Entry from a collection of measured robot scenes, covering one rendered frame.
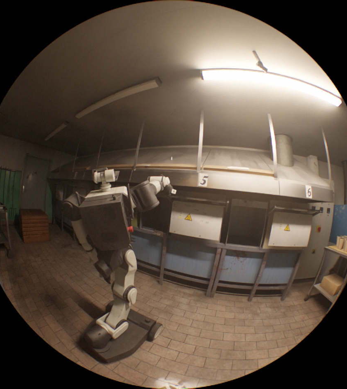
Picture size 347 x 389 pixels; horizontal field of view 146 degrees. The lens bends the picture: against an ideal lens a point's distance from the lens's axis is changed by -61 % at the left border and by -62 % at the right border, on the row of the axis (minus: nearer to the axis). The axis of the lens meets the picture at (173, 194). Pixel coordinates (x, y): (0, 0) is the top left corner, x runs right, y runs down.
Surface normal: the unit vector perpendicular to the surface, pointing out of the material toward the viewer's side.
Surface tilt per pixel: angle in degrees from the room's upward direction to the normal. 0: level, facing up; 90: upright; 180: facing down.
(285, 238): 90
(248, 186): 80
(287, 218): 90
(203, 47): 180
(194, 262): 90
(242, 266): 90
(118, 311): 58
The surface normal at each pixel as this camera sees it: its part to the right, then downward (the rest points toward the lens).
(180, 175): -0.32, -0.24
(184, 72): -0.11, 0.99
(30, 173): 0.93, 0.10
